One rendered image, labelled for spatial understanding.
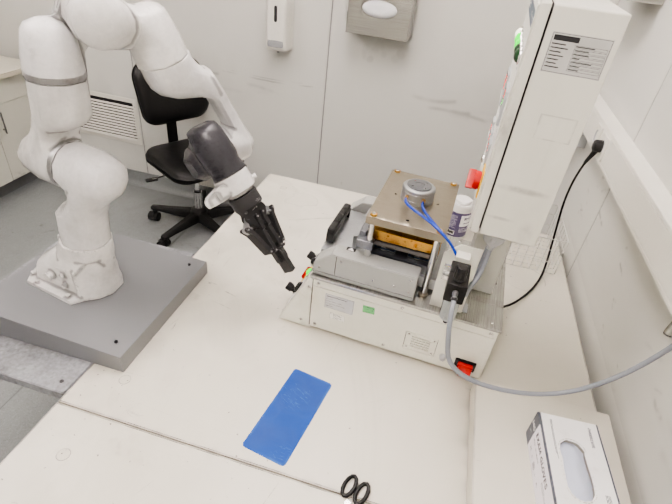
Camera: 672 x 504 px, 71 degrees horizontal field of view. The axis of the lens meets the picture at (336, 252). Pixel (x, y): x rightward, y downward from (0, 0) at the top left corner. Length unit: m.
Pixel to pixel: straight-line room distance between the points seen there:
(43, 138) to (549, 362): 1.30
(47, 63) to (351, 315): 0.82
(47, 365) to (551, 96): 1.17
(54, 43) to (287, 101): 1.89
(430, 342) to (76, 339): 0.82
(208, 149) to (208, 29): 1.84
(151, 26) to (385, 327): 0.82
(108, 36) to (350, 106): 1.87
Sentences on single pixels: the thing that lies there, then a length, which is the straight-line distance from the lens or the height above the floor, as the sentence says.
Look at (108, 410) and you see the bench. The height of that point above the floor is 0.75.
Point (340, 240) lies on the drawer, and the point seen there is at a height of 0.97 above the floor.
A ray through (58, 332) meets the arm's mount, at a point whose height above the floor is 0.81.
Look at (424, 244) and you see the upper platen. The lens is 1.09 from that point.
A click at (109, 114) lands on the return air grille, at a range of 3.47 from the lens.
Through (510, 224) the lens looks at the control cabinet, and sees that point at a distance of 0.98.
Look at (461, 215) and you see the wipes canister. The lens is 1.67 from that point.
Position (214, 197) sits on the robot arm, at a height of 1.08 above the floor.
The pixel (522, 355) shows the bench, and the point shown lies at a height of 0.75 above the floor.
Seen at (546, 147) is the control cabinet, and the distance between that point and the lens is 0.91.
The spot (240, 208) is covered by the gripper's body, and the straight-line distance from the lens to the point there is 1.15.
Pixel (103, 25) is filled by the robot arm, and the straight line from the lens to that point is 0.99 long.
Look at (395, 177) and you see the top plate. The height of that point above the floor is 1.11.
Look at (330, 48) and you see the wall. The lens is 2.66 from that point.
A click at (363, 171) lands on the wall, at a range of 2.82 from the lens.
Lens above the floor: 1.64
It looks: 35 degrees down
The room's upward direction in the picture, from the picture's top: 7 degrees clockwise
